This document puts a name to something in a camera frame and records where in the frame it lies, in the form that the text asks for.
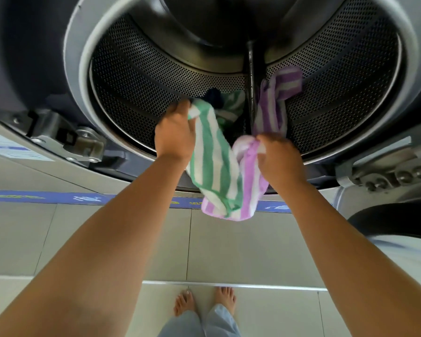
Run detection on person's left hand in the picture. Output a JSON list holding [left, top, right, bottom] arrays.
[[155, 100, 196, 163]]

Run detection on person's right hand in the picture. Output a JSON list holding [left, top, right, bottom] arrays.
[[255, 133, 307, 193]]

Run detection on purple striped towel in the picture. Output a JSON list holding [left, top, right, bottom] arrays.
[[201, 66, 303, 221]]

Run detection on green striped towel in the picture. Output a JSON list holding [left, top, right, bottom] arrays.
[[185, 90, 246, 219]]

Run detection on person's left forearm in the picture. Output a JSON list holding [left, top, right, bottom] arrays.
[[0, 152, 192, 337]]

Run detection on person's right forearm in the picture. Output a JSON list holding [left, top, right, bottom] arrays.
[[276, 179, 421, 337]]

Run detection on dark blue cloth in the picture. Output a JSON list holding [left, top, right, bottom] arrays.
[[203, 88, 222, 110]]

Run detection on perforated steel washer drum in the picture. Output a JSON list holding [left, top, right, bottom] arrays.
[[89, 0, 404, 162]]

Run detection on metal door hinge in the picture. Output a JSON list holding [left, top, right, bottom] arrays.
[[11, 109, 107, 165]]

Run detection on grey front-load washing machine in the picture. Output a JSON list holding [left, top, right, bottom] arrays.
[[0, 0, 421, 221]]

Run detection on person's right foot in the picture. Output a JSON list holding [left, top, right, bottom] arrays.
[[215, 286, 236, 316]]

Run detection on person's foot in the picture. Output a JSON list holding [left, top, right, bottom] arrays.
[[215, 286, 236, 316], [174, 290, 197, 317]]

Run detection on washing machine door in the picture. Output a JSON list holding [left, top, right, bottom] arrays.
[[347, 203, 421, 302]]

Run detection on white blue label sticker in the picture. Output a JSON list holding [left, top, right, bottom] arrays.
[[0, 128, 55, 162]]

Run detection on person's left foot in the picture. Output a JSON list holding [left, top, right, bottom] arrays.
[[174, 290, 197, 317]]

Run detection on person's grey trousers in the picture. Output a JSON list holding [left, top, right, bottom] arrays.
[[157, 304, 241, 337]]

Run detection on metal door latch bracket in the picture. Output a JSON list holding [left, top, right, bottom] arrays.
[[335, 137, 421, 193]]

